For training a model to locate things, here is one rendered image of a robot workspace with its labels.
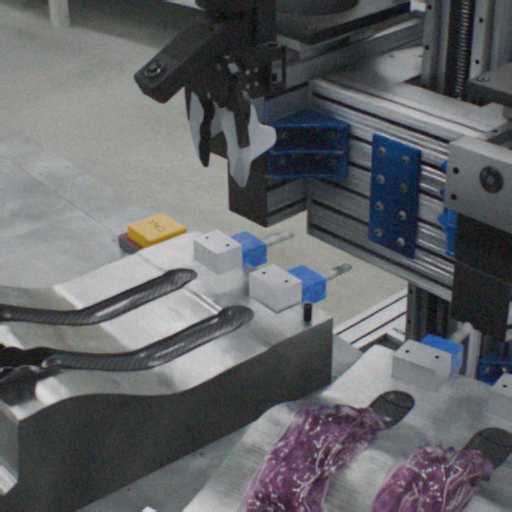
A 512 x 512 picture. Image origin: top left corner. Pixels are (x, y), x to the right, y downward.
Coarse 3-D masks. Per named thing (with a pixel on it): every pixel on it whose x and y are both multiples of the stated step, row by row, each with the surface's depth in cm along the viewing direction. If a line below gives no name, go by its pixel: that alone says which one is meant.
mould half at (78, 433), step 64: (192, 256) 131; (128, 320) 120; (192, 320) 119; (256, 320) 118; (320, 320) 118; (64, 384) 101; (128, 384) 106; (192, 384) 109; (256, 384) 115; (320, 384) 122; (0, 448) 102; (64, 448) 102; (128, 448) 107; (192, 448) 113
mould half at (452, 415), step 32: (384, 352) 119; (352, 384) 114; (384, 384) 114; (448, 384) 113; (480, 384) 113; (288, 416) 103; (416, 416) 109; (448, 416) 109; (480, 416) 109; (256, 448) 99; (384, 448) 99; (224, 480) 97; (352, 480) 95
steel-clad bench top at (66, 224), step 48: (0, 144) 183; (0, 192) 167; (48, 192) 167; (96, 192) 167; (0, 240) 154; (48, 240) 154; (96, 240) 153; (336, 336) 131; (240, 432) 116; (144, 480) 109; (192, 480) 109
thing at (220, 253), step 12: (204, 240) 128; (216, 240) 128; (228, 240) 128; (240, 240) 131; (252, 240) 131; (264, 240) 133; (276, 240) 134; (204, 252) 128; (216, 252) 126; (228, 252) 127; (240, 252) 128; (252, 252) 129; (264, 252) 131; (204, 264) 129; (216, 264) 126; (228, 264) 127; (240, 264) 128; (252, 264) 130
